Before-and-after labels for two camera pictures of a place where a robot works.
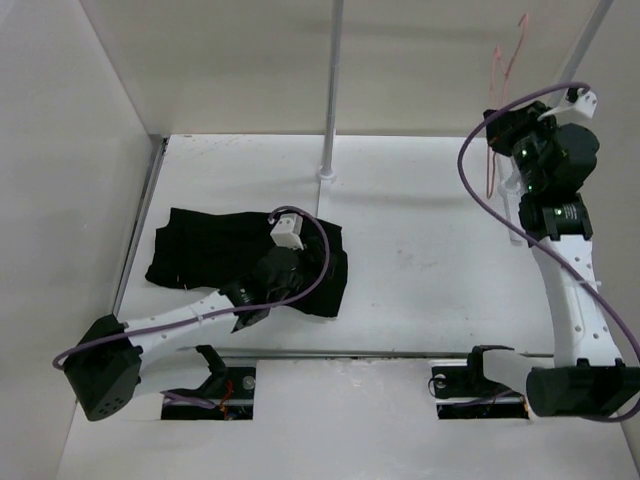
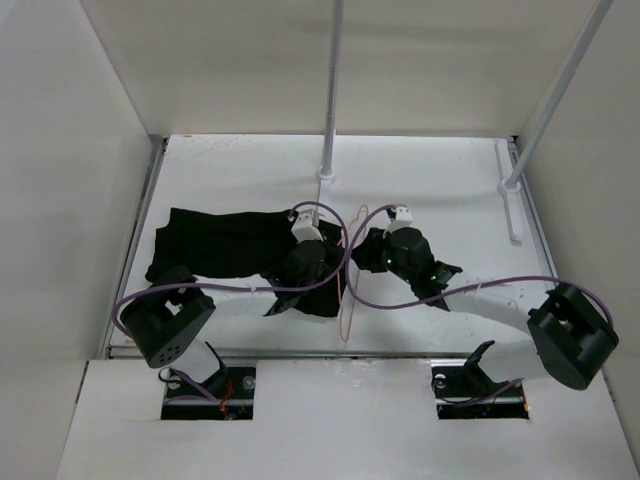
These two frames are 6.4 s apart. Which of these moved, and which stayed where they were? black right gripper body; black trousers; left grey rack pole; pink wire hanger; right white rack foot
Moved: black right gripper body; pink wire hanger
Stayed: left grey rack pole; black trousers; right white rack foot
